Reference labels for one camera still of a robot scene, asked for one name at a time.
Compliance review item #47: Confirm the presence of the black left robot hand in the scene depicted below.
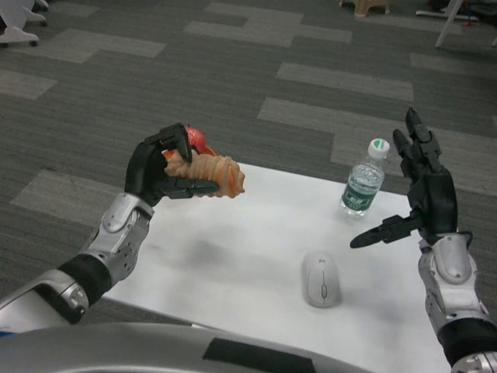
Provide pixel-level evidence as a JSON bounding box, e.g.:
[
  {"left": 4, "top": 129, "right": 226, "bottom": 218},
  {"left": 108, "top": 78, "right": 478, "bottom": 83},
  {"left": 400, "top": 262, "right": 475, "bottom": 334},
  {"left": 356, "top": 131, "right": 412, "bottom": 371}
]
[{"left": 123, "top": 123, "right": 221, "bottom": 208}]

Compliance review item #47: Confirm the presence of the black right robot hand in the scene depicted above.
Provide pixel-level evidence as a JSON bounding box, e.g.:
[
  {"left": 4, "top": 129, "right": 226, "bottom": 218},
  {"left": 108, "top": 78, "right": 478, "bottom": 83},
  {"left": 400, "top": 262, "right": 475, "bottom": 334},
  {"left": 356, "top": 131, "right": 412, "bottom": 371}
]
[{"left": 349, "top": 107, "right": 459, "bottom": 249}]

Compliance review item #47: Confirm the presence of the brown ridged bread roll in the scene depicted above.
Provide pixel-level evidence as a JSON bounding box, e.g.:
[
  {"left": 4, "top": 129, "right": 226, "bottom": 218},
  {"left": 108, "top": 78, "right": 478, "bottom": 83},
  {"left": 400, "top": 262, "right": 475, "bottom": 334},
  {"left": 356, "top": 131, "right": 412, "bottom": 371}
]
[{"left": 162, "top": 149, "right": 248, "bottom": 199}]

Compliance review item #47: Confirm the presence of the red apple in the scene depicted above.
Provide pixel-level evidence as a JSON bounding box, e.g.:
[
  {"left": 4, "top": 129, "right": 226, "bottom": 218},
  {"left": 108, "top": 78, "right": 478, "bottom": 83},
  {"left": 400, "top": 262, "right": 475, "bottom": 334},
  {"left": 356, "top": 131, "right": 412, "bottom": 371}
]
[{"left": 184, "top": 126, "right": 209, "bottom": 155}]

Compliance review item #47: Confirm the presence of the clear green-label water bottle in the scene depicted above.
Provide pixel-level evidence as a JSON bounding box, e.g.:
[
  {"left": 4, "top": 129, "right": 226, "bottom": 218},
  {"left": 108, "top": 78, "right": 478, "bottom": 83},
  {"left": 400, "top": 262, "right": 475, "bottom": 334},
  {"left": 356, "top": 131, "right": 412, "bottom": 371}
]
[{"left": 340, "top": 138, "right": 391, "bottom": 218}]

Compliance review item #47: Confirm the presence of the white computer mouse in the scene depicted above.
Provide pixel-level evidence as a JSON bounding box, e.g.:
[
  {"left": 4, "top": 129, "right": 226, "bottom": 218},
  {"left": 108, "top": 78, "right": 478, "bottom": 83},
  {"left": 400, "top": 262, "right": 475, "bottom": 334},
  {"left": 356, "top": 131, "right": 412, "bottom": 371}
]
[{"left": 302, "top": 251, "right": 343, "bottom": 309}]

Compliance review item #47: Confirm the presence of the silver robot chest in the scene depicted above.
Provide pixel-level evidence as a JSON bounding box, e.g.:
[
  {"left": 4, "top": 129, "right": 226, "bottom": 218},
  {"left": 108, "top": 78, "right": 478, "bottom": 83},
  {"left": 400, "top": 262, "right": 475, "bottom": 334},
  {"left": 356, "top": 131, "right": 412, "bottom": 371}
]
[{"left": 0, "top": 322, "right": 376, "bottom": 373}]

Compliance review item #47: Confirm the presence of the white partition with feet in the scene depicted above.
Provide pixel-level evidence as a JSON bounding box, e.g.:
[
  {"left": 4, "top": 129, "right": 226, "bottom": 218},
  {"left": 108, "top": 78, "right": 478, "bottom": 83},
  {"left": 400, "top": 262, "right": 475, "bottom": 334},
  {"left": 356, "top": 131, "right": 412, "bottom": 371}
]
[{"left": 0, "top": 0, "right": 50, "bottom": 48}]

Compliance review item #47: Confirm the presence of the beige plastic stool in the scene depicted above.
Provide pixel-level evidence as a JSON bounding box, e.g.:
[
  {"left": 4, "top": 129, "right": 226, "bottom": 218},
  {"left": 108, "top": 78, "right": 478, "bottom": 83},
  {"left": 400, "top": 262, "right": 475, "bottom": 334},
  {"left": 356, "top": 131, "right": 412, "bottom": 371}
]
[{"left": 339, "top": 0, "right": 392, "bottom": 19}]

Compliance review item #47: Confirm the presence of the white desk leg frame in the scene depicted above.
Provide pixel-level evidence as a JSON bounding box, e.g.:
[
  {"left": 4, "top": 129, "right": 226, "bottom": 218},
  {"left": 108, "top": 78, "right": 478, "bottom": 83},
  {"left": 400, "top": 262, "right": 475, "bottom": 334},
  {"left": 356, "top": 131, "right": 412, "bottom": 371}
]
[{"left": 415, "top": 0, "right": 494, "bottom": 50}]

